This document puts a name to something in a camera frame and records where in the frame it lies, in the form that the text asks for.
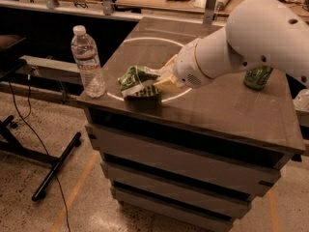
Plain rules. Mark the clear plastic water bottle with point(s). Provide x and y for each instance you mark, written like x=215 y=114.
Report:
x=85 y=53

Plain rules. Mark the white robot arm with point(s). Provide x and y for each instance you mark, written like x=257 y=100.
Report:
x=257 y=33

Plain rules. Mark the black chair base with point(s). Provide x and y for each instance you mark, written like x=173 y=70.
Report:
x=11 y=145

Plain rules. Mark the grey drawer cabinet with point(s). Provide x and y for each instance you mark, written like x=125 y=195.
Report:
x=191 y=164

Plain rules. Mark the green jalapeno chip bag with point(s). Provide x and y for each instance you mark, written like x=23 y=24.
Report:
x=138 y=81

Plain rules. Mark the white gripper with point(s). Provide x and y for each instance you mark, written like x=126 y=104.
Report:
x=187 y=68

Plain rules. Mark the green soda can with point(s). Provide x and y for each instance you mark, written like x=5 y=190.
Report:
x=257 y=78

